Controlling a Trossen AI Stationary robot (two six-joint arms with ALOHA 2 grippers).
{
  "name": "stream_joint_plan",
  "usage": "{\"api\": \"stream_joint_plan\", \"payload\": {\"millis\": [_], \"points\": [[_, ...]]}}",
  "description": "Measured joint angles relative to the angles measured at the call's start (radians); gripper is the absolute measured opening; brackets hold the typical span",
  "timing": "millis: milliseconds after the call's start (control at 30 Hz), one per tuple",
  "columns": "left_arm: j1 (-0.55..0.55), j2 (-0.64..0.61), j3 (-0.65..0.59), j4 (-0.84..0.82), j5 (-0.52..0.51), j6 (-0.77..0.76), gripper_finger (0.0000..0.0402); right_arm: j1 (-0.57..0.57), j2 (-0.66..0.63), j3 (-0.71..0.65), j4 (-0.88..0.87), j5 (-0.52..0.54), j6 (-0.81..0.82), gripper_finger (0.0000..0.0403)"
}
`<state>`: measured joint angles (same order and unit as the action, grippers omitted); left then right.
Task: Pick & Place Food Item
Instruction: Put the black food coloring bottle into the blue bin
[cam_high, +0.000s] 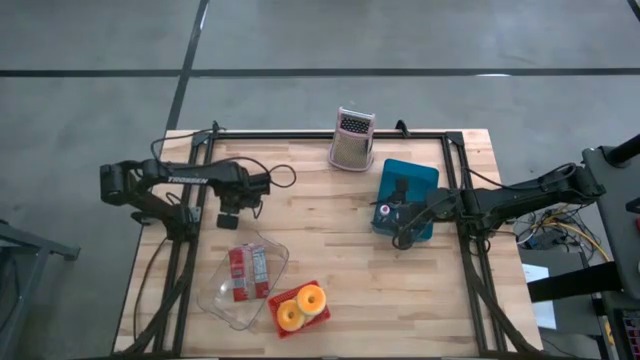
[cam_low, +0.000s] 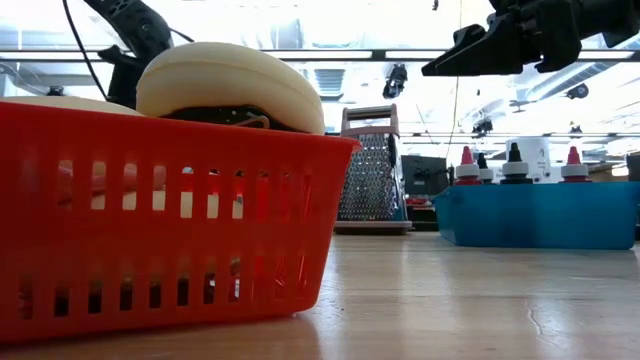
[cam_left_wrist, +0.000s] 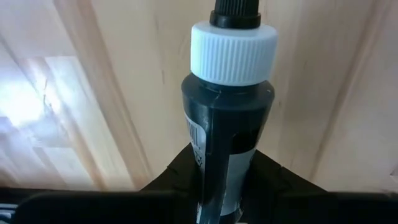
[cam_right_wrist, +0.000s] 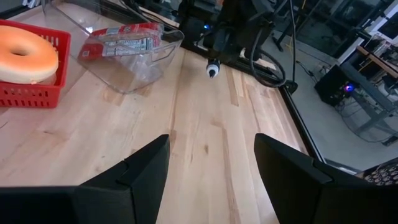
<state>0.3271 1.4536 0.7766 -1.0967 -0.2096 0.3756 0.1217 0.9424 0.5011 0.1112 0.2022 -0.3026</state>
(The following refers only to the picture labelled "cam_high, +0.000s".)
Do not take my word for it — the grey metal stand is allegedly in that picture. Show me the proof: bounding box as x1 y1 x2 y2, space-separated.
0 219 81 360

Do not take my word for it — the white paper sheet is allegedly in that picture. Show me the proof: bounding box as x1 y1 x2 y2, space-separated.
521 263 557 331

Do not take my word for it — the red slotted plastic basket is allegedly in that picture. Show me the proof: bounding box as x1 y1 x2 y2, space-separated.
267 279 332 340

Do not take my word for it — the metal box grater pink trim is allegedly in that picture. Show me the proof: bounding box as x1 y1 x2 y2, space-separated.
328 105 377 173

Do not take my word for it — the black beam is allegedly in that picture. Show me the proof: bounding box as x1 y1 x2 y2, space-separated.
527 260 626 304

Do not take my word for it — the teal plastic bin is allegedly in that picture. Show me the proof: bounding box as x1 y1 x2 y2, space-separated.
371 158 441 242

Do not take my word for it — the grey cart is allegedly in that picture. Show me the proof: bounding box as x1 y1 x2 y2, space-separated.
581 144 640 301

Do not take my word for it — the red snack box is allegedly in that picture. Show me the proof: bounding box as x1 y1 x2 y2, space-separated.
228 242 272 303

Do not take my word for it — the bundle of loose cables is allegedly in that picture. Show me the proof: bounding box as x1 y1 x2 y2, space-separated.
517 199 612 264

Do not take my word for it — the black aluminium table frame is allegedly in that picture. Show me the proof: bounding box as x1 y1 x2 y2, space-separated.
117 130 541 359

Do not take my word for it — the black pole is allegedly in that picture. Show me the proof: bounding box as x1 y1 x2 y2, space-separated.
602 133 640 167

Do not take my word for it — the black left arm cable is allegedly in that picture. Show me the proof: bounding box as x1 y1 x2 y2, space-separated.
149 125 298 190

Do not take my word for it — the clear plastic container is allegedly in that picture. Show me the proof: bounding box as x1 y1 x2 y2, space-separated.
196 230 291 332

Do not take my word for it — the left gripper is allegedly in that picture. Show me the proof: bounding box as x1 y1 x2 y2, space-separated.
216 174 273 230

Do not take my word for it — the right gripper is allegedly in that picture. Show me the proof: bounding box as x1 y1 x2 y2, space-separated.
392 178 460 250

